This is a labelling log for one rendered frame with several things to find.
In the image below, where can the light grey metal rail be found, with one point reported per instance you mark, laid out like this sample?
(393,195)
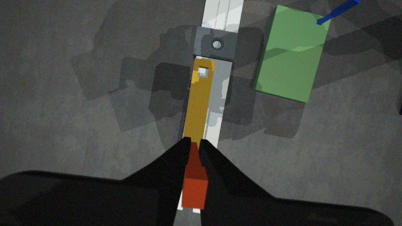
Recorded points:
(216,40)

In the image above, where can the blue pin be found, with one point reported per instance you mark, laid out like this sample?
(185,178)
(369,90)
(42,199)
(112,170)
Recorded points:
(338,10)

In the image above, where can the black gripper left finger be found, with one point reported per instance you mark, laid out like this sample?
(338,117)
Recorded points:
(148,197)

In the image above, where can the green flat tray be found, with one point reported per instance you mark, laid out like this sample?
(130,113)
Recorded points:
(291,54)

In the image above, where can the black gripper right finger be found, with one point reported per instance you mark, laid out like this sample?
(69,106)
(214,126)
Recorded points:
(233,199)

